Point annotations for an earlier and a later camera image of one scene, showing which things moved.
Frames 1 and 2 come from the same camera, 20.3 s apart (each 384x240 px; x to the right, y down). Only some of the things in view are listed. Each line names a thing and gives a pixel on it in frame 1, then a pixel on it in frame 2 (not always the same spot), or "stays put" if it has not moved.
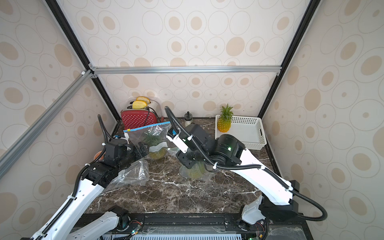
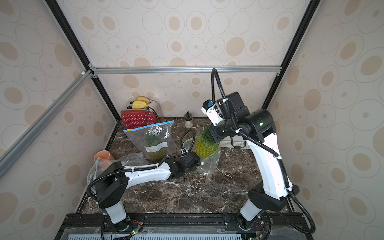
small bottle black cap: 188,117 stays put
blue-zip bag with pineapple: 155,135 stays put
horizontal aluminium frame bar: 186,69 stays put
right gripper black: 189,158 -> 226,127
